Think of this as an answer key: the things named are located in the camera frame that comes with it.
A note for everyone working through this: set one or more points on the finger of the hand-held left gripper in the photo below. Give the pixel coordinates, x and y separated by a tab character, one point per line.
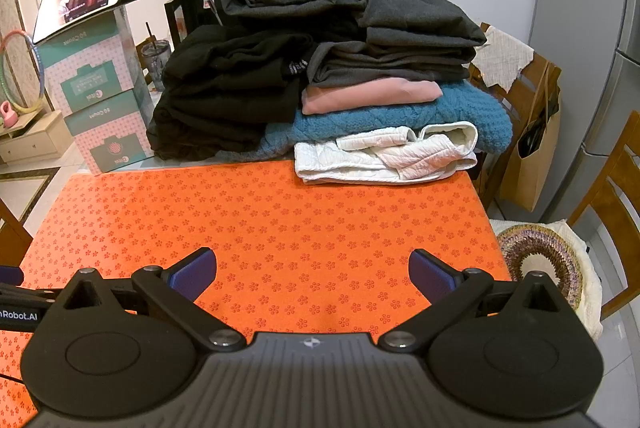
11	275
35	295

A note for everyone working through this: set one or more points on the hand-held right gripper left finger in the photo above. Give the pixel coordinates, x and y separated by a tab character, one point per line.
195	273

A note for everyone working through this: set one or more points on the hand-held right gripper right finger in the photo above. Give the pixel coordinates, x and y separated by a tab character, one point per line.
430	273

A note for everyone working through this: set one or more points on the pile of black clothes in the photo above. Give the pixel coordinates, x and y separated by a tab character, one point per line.
220	78

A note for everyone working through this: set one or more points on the round crochet cushion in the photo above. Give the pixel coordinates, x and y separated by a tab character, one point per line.
510	243

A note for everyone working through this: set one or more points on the orange floral mat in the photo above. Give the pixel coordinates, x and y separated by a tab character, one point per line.
300	218

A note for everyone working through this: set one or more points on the brown paper bag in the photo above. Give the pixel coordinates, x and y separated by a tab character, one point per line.
525	180

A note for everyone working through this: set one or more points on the cream low cabinet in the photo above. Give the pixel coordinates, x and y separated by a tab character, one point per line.
35	140

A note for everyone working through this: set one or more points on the white quilted garment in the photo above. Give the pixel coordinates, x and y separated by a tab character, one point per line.
350	158

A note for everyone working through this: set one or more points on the pink kettlebell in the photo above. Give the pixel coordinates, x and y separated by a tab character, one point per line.
6	118

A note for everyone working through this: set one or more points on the blue fleece garment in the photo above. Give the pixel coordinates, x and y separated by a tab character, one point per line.
465	113

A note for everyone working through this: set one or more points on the pink folded garment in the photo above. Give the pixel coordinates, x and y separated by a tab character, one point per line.
360	95

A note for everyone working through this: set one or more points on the pastel hula hoop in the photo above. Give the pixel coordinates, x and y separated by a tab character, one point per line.
42	80

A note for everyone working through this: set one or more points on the grey folded garment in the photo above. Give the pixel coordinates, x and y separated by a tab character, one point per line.
390	63

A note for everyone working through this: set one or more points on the clear cup with straw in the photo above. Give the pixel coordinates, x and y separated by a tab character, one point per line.
154	63

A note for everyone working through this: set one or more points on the black chair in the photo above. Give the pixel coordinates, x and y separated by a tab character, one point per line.
182	8

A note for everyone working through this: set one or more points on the dark grey folded sweater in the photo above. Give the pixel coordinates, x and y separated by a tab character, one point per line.
415	8

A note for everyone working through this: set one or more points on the silver refrigerator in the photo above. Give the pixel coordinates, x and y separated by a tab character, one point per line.
600	8

